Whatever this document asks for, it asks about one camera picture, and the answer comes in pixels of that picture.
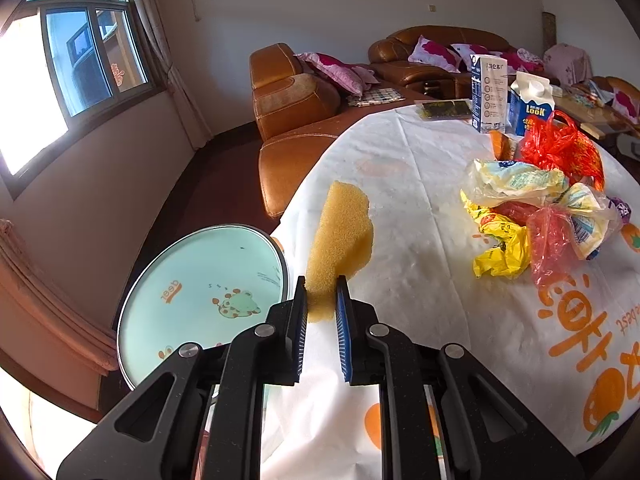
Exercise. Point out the brown upright board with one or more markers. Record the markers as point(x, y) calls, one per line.
point(549, 32)

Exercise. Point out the light green printed trash bin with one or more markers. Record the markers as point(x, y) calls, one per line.
point(200, 270)

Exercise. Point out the dark green snack packet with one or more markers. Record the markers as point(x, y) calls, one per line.
point(444, 110)

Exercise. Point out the pink floral cushion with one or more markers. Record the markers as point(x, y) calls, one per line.
point(627, 102)

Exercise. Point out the red plastic bag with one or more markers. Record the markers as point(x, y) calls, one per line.
point(560, 150)

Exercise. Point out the gable-top milk carton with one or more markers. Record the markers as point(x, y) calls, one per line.
point(532, 105)

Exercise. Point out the window with sliding panes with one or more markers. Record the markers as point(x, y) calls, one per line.
point(90, 60)

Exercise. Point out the pink transparent plastic bag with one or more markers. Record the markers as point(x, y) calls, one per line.
point(550, 245)

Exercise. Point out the yellow crumpled wrapper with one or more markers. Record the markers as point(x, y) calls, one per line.
point(500, 255)

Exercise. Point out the yellow sponge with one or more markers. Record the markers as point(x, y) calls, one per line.
point(340, 230)

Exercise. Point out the beige window curtain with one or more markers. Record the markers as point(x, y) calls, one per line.
point(170, 60)

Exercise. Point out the pale yellow printed plastic bag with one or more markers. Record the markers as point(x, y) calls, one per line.
point(515, 182)

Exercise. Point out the clear printed plastic bag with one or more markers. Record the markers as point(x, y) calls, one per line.
point(590, 220)

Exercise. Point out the pink cloth cover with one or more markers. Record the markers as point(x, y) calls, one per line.
point(567, 62)

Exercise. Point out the large pink floral pillow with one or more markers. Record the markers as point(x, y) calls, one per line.
point(335, 72)

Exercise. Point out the brown leather chaise sofa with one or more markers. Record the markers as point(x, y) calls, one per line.
point(285, 110)

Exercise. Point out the pink gathered curtain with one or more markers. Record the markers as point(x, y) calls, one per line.
point(45, 300)

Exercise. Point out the wooden coffee table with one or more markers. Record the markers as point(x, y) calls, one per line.
point(585, 110)

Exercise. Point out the white orange-print tablecloth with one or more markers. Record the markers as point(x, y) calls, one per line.
point(425, 240)

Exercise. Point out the checkered cloth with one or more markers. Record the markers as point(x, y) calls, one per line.
point(377, 96)

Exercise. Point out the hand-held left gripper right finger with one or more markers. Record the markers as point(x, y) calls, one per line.
point(342, 330)

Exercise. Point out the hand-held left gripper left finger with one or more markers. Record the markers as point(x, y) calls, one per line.
point(301, 320)

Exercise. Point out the orange snack packet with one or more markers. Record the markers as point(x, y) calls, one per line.
point(502, 145)

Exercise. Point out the tall blue white carton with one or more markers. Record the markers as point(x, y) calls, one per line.
point(489, 95)

